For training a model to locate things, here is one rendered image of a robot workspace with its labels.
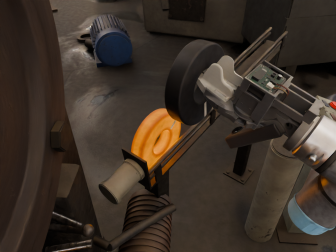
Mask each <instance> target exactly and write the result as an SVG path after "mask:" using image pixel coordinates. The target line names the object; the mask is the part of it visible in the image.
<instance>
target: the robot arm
mask: <svg viewBox="0 0 336 252"><path fill-rule="evenodd" d="M269 67H271V68H273V69H275V70H276V71H278V72H280V73H281V74H283V76H282V75H281V74H278V73H276V72H274V71H273V70H271V69H269ZM292 79H293V76H291V75H289V74H288V73H286V72H284V71H283V70H281V69H279V68H278V67H276V66H274V65H273V64H271V63H269V62H268V61H266V60H264V62H263V64H259V65H258V66H257V67H256V68H255V69H254V70H252V71H251V72H250V73H249V74H248V75H247V76H246V77H244V78H242V77H241V76H240V75H238V74H237V73H236V72H235V70H234V60H233V59H232V58H231V57H230V56H228V55H224V56H223V57H222V58H221V59H220V60H219V61H218V62H217V63H213V64H211V66H210V67H209V68H207V69H205V70H204V71H203V72H202V73H201V74H200V76H199V78H198V80H197V82H196V83H197V85H198V87H199V88H200V90H201V91H202V92H203V95H204V97H205V98H206V100H207V101H208V102H209V103H210V105H211V106H212V107H213V108H214V109H215V110H216V111H217V112H218V113H219V114H221V115H222V116H224V117H226V118H228V119H229V120H231V121H232V122H233V123H234V122H236V123H237V124H239V125H241V126H238V127H236V128H234V129H233V130H232V132H231V133H230V134H229V135H228V136H227V137H226V138H225V141H226V143H227V144H228V146H229V148H230V149H235V148H239V147H243V146H247V145H251V144H255V143H259V142H263V141H267V140H271V139H275V138H279V137H281V136H282V135H285V136H287V137H288V139H287V140H286V141H285V143H284V144H283V146H282V147H284V148H285V149H287V150H288V151H291V150H292V155H293V156H295V157H296V158H298V159H299V160H300V161H302V162H303V163H305V164H306V165H308V166H309V167H311V170H310V172H309V174H308V177H307V179H306V181H305V183H304V185H303V187H302V189H301V190H300V191H299V192H297V193H295V194H294V196H293V198H292V199H291V200H290V201H289V203H288V214H289V217H290V219H291V220H292V222H293V223H294V224H295V225H296V226H297V227H298V228H299V229H300V230H301V231H303V232H305V233H307V234H310V235H320V234H322V233H324V232H326V231H328V230H332V229H334V228H335V227H336V122H334V121H333V120H331V119H330V118H328V117H327V116H325V115H321V116H320V117H318V115H319V112H320V110H321V109H322V108H323V106H324V105H325V103H324V102H322V101H320V100H319V99H317V98H315V97H314V96H312V95H310V94H309V93H307V92H306V91H304V90H302V89H301V88H299V87H297V86H296V85H294V84H292V83H291V80H292ZM233 96H235V98H234V100H230V99H231V98H232V97H233Z"/></svg>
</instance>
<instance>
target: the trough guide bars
mask: <svg viewBox="0 0 336 252"><path fill-rule="evenodd" d="M271 30H272V27H269V28H268V29H267V30H266V31H265V32H264V33H263V34H262V35H261V36H260V37H259V38H258V39H256V40H255V41H254V42H253V43H252V44H251V45H250V46H249V47H248V48H247V49H246V50H245V51H243V52H242V53H241V54H240V55H239V56H238V57H237V58H236V59H234V60H233V61H234V71H235V70H236V67H237V66H238V65H239V64H240V63H242V62H243V61H244V60H245V59H246V58H247V57H248V56H249V55H250V54H251V53H252V52H253V51H254V50H255V49H256V48H257V47H258V46H259V45H260V44H261V43H262V44H264V43H265V42H266V40H267V38H268V37H269V36H270V35H271V32H270V31H271ZM287 33H288V31H285V32H284V33H283V34H282V35H281V36H280V37H279V38H278V39H277V40H276V41H275V42H274V43H273V44H272V45H271V46H270V47H269V48H268V49H267V50H266V51H265V52H264V53H263V54H262V55H261V56H260V57H259V58H258V59H257V60H256V61H255V62H254V63H253V64H252V65H251V66H250V67H249V68H248V69H247V70H246V71H245V72H244V73H243V74H242V75H241V77H242V78H243V79H244V77H246V76H247V75H248V74H249V73H250V72H251V71H252V70H254V69H255V68H256V67H257V66H258V65H259V64H262V63H263V62H264V60H266V59H267V58H268V57H269V56H270V55H271V54H272V53H273V52H274V51H275V50H276V49H277V48H278V47H279V45H280V51H281V50H282V49H283V47H284V43H285V39H286V38H287V36H286V34H287ZM215 118H216V110H215V109H214V108H213V107H212V109H211V110H210V112H209V113H208V114H207V115H206V117H205V118H204V119H203V120H201V121H200V122H199V123H197V124H194V125H192V126H191V127H190V128H189V129H188V130H187V131H186V132H185V133H184V134H183V135H182V136H181V137H180V138H179V139H178V140H177V141H176V142H175V143H174V144H173V145H172V146H171V147H170V148H169V149H168V150H167V151H166V152H165V153H164V154H163V155H162V156H161V157H160V158H159V159H158V160H157V161H156V162H155V163H154V164H153V165H152V166H151V167H150V168H149V169H148V172H149V177H150V180H151V179H152V178H153V177H155V181H156V182H157V184H158V183H159V181H160V180H161V179H162V178H163V173H162V168H163V167H164V166H165V165H166V164H167V163H168V162H169V161H170V160H171V159H172V157H173V156H174V155H175V154H176V153H177V152H178V151H179V150H180V149H181V148H182V147H183V146H184V145H185V144H186V143H187V142H188V141H189V140H190V139H191V138H192V137H193V135H194V134H195V133H196V132H197V131H198V130H199V129H200V128H201V127H202V126H203V125H204V124H205V123H206V122H207V121H208V120H209V119H210V121H209V123H210V124H211V125H212V124H213V123H214V122H215ZM211 125H210V126H211ZM160 135H161V134H160ZM160 135H159V136H158V137H157V139H156V141H155V143H154V145H155V144H156V143H157V142H158V140H159V138H160Z"/></svg>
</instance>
